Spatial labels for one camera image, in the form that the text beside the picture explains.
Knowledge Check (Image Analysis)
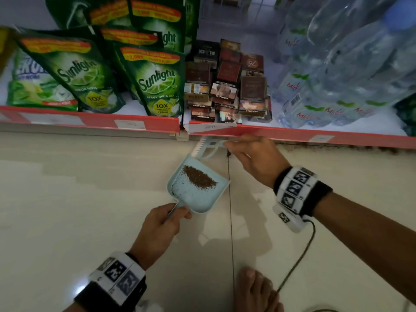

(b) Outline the person's right hand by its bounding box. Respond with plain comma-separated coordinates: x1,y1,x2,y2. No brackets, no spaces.
223,134,292,189

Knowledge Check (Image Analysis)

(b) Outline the person's left hand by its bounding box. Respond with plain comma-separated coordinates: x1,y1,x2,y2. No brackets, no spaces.
128,203,193,271

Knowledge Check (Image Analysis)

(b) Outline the light blue small brush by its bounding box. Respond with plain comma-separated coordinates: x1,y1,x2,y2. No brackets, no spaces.
190,136,234,160

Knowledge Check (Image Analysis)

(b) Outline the light blue plastic dustpan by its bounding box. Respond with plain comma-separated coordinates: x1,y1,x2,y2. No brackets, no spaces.
166,155,231,214

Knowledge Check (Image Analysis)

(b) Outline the beige tiled floor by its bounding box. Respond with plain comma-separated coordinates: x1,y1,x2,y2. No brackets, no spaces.
0,123,416,312

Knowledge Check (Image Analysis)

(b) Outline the person's right foot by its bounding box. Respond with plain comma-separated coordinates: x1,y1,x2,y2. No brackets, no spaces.
234,266,285,312

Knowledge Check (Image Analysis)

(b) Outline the loose white paper label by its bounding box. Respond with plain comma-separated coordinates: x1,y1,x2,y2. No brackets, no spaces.
183,121,238,133

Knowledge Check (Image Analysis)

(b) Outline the stack of small brown packets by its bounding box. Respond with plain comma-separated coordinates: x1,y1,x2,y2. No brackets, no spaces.
183,39,273,124

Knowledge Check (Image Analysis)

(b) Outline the row of clear water bottles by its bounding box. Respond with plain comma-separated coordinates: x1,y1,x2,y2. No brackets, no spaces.
273,0,416,129

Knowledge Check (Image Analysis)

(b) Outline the store shelf with red edge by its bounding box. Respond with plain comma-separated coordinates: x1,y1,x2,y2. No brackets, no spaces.
0,0,416,150

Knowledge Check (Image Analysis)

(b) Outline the light green detergent pouch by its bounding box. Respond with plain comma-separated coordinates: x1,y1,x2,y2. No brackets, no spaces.
6,48,78,111

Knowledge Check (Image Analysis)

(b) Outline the black cable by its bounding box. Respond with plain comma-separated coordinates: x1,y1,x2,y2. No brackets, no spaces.
276,219,316,295

